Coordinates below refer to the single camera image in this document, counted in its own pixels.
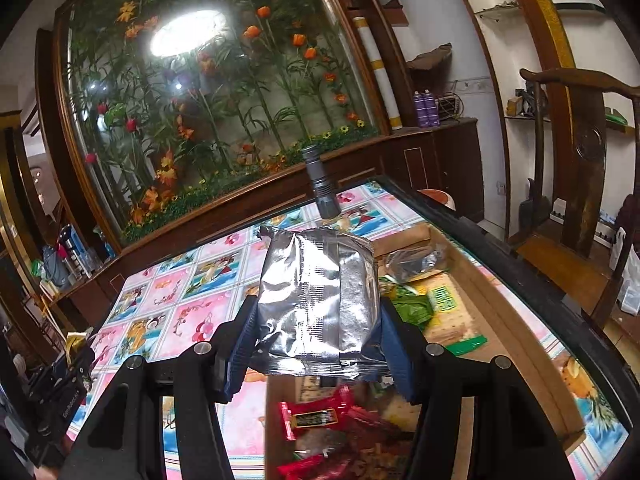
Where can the green stick packet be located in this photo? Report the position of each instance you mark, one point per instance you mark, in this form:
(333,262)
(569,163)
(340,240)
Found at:
(467,346)

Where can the white roll gold bands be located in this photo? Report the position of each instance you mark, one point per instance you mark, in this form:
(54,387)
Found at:
(380,75)

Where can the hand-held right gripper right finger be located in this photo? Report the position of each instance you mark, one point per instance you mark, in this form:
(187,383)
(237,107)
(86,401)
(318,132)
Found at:
(400,355)

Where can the grey flashlight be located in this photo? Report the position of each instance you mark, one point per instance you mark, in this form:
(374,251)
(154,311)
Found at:
(320,180)

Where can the brown cardboard box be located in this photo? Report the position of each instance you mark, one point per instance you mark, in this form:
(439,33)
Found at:
(505,340)

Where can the wooden side cabinet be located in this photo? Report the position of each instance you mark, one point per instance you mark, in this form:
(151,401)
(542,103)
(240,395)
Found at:
(75,280)

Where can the purple spray can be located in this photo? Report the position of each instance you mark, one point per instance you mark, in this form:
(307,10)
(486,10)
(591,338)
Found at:
(418,109)
(431,109)

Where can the clear silver snack packet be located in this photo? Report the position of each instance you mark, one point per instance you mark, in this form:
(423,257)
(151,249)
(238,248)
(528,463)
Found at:
(415,262)

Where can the red white round stool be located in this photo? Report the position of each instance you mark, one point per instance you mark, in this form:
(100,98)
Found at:
(440,197)

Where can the dark wooden chair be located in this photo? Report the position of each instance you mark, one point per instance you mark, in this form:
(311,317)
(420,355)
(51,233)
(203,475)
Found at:
(580,170)

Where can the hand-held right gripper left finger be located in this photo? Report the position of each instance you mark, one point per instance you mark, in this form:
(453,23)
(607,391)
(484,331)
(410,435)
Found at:
(242,355)

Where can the yellow cracker packet green label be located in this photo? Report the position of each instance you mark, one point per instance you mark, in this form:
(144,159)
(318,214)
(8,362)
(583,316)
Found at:
(450,325)

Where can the wooden low cabinet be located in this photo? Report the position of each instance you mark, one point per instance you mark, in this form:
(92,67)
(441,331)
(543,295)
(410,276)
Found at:
(440,160)

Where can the flower wall mural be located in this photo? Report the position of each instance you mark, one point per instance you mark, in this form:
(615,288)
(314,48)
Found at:
(225,110)

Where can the printed pink blue tablecloth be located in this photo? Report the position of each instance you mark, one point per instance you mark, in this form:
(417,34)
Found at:
(165,300)

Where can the brown carved ornament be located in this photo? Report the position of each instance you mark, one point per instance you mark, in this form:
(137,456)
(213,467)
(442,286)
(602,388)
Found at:
(430,62)

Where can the white wall alcove shelves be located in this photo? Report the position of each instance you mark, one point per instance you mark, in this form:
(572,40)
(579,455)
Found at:
(540,60)

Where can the dark red snack packet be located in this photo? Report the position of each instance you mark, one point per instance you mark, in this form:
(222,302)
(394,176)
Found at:
(372,435)

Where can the silver foil snack packet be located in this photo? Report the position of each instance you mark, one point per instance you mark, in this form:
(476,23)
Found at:
(320,300)

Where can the white plastic bag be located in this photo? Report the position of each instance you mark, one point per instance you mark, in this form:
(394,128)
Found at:
(625,272)

